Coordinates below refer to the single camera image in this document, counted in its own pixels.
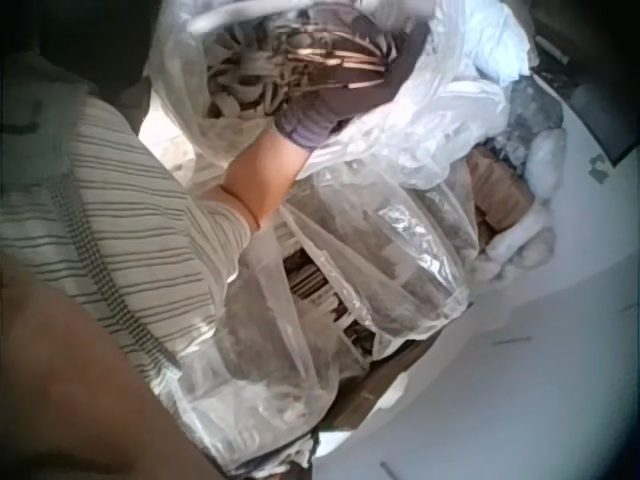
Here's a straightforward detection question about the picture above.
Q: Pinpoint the person's right hand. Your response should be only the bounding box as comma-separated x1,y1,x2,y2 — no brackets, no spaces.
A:
272,8,432,154

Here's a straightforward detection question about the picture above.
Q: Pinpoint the clear plastic bag over box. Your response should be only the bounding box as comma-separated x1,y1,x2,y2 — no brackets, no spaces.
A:
172,164,484,454

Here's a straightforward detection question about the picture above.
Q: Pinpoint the crumpled white plastic sheet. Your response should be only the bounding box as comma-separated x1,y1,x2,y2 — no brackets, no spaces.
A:
449,0,539,79

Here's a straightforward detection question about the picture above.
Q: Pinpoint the heap of grey metal parts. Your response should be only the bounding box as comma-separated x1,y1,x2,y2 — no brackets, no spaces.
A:
202,19,304,124

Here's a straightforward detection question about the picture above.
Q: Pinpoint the large clear plastic bag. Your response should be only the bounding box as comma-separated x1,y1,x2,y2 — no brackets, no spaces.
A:
147,0,512,194

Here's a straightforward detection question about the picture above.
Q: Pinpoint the bundle of copper metal strips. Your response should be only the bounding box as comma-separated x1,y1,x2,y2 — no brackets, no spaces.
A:
277,29,399,95

